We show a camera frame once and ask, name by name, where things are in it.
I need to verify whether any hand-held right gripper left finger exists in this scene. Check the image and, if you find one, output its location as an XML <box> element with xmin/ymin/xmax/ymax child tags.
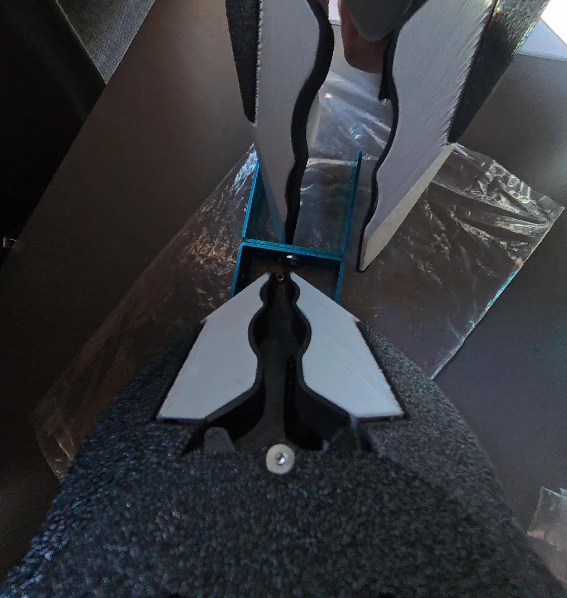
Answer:
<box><xmin>157</xmin><ymin>272</ymin><xmax>271</xmax><ymax>425</ymax></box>

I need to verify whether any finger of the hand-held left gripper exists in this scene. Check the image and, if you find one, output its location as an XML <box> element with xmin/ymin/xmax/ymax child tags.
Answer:
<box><xmin>255</xmin><ymin>0</ymin><xmax>336</xmax><ymax>244</ymax></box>
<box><xmin>356</xmin><ymin>0</ymin><xmax>495</xmax><ymax>273</ymax></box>

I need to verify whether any grey desk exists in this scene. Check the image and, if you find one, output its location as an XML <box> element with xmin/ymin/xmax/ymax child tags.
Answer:
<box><xmin>0</xmin><ymin>0</ymin><xmax>567</xmax><ymax>598</ymax></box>

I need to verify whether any large clear plastic bag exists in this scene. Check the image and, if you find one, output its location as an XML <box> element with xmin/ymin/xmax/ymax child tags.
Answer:
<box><xmin>31</xmin><ymin>70</ymin><xmax>565</xmax><ymax>482</ymax></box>

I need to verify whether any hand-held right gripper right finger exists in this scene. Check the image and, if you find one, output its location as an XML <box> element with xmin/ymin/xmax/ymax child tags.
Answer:
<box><xmin>289</xmin><ymin>272</ymin><xmax>404</xmax><ymax>423</ymax></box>

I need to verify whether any person's left hand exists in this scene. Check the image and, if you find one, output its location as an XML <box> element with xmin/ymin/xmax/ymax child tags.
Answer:
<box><xmin>341</xmin><ymin>8</ymin><xmax>390</xmax><ymax>76</ymax></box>

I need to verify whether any blue metal bracket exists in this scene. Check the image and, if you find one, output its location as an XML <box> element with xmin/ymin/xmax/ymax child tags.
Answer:
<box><xmin>230</xmin><ymin>150</ymin><xmax>363</xmax><ymax>301</ymax></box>

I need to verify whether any small clear plastic bag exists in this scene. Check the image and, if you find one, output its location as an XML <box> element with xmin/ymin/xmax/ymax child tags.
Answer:
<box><xmin>529</xmin><ymin>486</ymin><xmax>567</xmax><ymax>589</ymax></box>

